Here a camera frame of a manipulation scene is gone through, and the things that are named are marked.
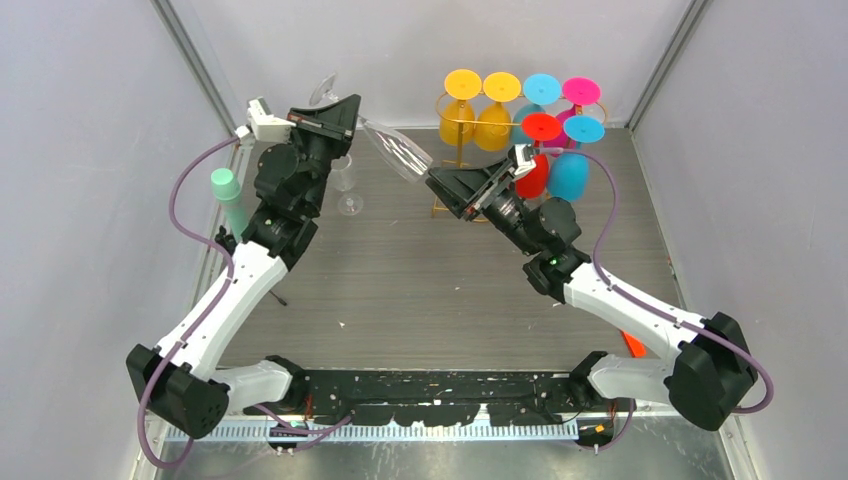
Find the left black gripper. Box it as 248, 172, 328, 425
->
283, 96, 359, 215

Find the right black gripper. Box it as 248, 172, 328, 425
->
424, 157, 540, 257

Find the clear wine glass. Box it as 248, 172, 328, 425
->
328, 155, 364, 216
309, 72, 435, 184

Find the red wine glass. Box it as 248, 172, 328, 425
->
515, 112, 563, 199

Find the blue wine glass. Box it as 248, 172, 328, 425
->
510, 73, 563, 144
547, 115, 605, 202

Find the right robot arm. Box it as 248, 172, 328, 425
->
425, 158, 763, 431

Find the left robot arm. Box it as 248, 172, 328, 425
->
126, 94, 362, 440

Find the right yellow wine glass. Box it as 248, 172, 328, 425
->
473, 72, 521, 152

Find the yellow wine glass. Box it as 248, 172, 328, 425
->
473, 72, 521, 152
439, 69, 482, 146

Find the left yellow wine glass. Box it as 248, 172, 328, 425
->
439, 69, 482, 146

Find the pink wine glass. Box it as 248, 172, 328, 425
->
542, 77, 605, 148

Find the mint green cup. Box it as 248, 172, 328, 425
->
210, 168, 250, 242

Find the black tripod stand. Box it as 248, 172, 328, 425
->
214, 225, 288, 307

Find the orange block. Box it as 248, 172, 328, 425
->
621, 331, 647, 358

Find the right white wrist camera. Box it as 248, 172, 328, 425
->
507, 144, 539, 180

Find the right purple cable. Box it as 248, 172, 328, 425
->
536, 146, 776, 416

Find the purple cable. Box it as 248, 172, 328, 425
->
536, 146, 776, 416
136, 135, 246, 471

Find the gold wire glass rack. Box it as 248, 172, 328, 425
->
431, 92, 609, 220

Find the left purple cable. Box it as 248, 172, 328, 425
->
136, 135, 246, 471

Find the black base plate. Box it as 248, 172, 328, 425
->
265, 369, 618, 427

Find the left aluminium frame post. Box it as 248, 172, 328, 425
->
150, 0, 240, 133

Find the aluminium frame post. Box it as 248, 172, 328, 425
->
625, 0, 714, 133
150, 0, 240, 133

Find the right aluminium frame post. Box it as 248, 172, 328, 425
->
625, 0, 714, 133

